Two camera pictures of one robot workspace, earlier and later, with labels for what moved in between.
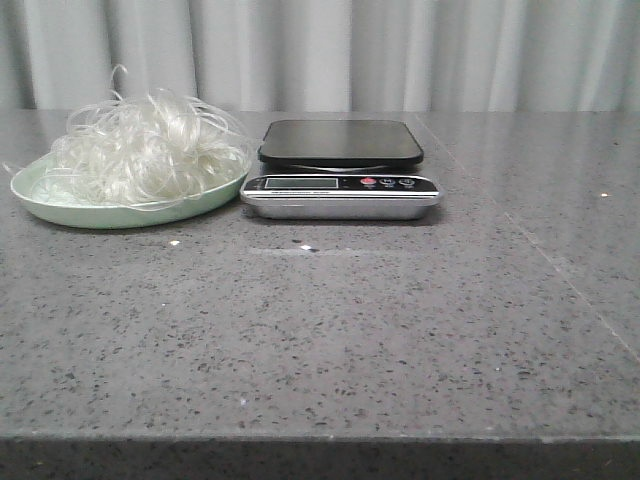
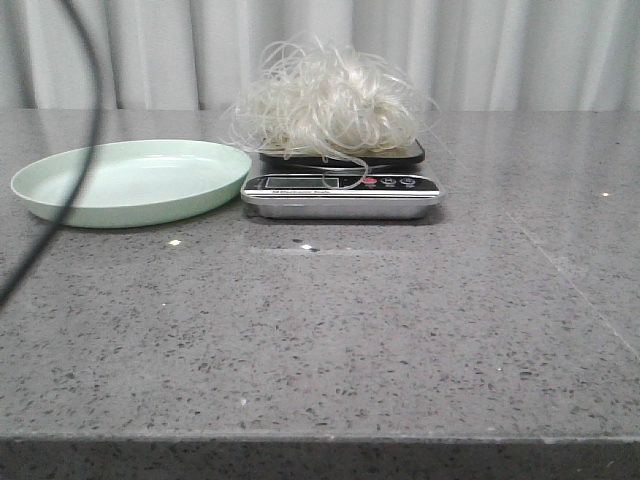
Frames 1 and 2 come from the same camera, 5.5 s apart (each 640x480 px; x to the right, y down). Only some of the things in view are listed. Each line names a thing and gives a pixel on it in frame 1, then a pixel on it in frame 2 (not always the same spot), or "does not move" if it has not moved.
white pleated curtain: x=326 y=55 does not move
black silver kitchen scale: x=341 y=169 does not move
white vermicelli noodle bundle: x=142 y=151 -> x=308 y=96
